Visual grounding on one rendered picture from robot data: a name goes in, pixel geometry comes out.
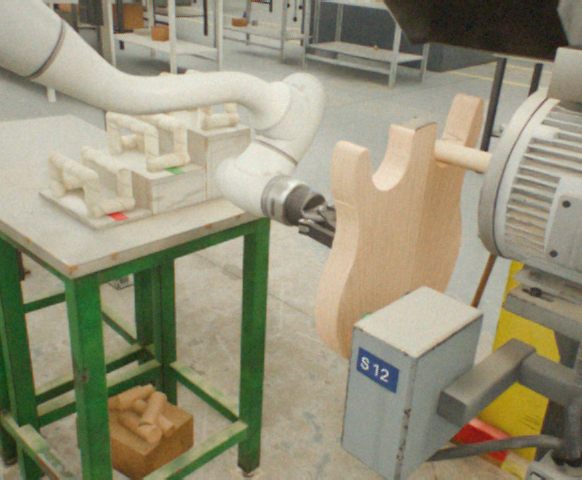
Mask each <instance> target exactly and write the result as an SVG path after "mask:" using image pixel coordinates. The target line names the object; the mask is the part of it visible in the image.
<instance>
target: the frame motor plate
mask: <svg viewBox="0 0 582 480"><path fill-rule="evenodd" d="M504 310H505V311H508V312H511V313H513V314H515V315H517V316H521V317H523V318H525V319H528V320H530V322H533V323H536V324H538V325H540V326H544V327H546V328H548V329H551V330H554V331H556V332H558V334H561V335H564V336H566V337H569V338H571V339H574V340H577V341H579V342H580V341H581V338H582V306H579V305H577V304H573V303H571V302H568V301H566V300H565V299H562V298H560V297H557V296H554V295H551V294H549V293H546V292H543V291H541V289H539V288H536V286H535V288H532V286H529V285H527V284H524V283H520V284H519V285H517V286H516V287H514V289H513V290H511V291H508V292H507V293H506V298H505V302H504Z"/></svg>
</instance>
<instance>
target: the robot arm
mask: <svg viewBox="0 0 582 480"><path fill-rule="evenodd" d="M0 66H1V67H5V68H7V69H8V70H9V71H11V72H14V73H17V74H19V75H22V76H24V77H25V78H26V79H28V80H31V81H33V82H36V83H40V84H43V85H45V87H48V88H52V89H54V90H57V91H61V92H63V93H65V95H68V96H71V97H74V98H76V99H78V100H82V101H84V102H86V104H89V105H92V106H95V107H97V108H100V109H104V110H108V111H111V113H117V114H122V115H133V116H141V115H155V114H162V113H169V112H174V111H181V110H187V109H194V108H199V107H205V106H212V105H218V104H224V103H239V104H241V105H243V106H245V107H246V109H247V110H249V111H250V112H249V120H250V123H251V126H252V127H253V128H254V131H255V132H256V135H255V137H254V139H253V141H252V144H251V145H250V146H249V148H248V149H247V150H246V151H244V152H243V153H242V154H241V155H235V156H232V157H230V158H228V159H226V160H223V161H222V162H221V163H220V164H219V167H218V168H217V171H216V175H215V183H216V188H217V190H218V191H219V193H220V194H222V195H223V196H224V197H225V198H227V199H228V200H229V201H231V202H232V203H233V204H234V205H236V206H237V208H239V209H241V210H243V211H245V212H248V213H250V214H252V215H255V216H259V217H268V218H270V219H271V220H275V221H277V222H279V223H281V224H283V225H286V226H291V227H292V226H297V227H298V234H300V235H304V236H307V237H309V238H312V239H314V240H316V241H317V242H319V243H321V244H323V245H325V246H326V247H328V248H330V249H331V248H332V245H333V240H334V236H336V228H337V211H336V204H331V203H328V202H327V200H326V199H325V197H324V195H323V194H321V193H319V192H317V191H314V190H312V189H310V187H309V186H308V185H307V184H305V182H303V181H300V180H298V179H295V178H293V176H294V173H295V170H296V168H297V166H298V164H299V161H300V160H301V158H302V157H303V155H304V154H305V153H306V151H307V150H308V148H309V146H310V144H312V143H313V140H314V138H315V136H316V134H317V131H318V129H319V127H320V125H321V121H322V118H323V115H324V112H325V107H326V94H325V91H324V87H323V85H322V84H321V83H320V82H319V81H318V80H317V79H316V78H315V77H313V76H311V74H308V73H305V72H302V73H300V72H297V73H294V74H292V76H289V77H287V78H285V79H284V80H283V81H282V82H274V83H271V84H268V83H266V82H264V81H262V80H260V79H258V78H256V77H253V75H249V74H246V73H241V72H213V73H201V74H189V75H176V76H164V77H148V78H146V76H133V75H128V74H125V73H122V72H119V71H118V70H116V68H114V67H113V66H110V65H109V64H108V63H107V62H106V61H105V60H103V58H102V57H100V56H99V55H98V54H97V53H96V52H95V51H94V50H93V48H92V47H90V46H89V45H88V44H87V43H86V42H85V41H84V40H83V38H81V37H80V36H79V35H78V34H77V33H76V32H75V31H74V29H72V28H71V27H70V26H69V25H68V24H67V23H66V22H65V20H63V19H61V18H60V17H59V16H58V15H57V14H54V12H53V11H52V10H51V9H50V8H49V7H47V6H45V5H44V3H43V2H42V1H41V0H0Z"/></svg>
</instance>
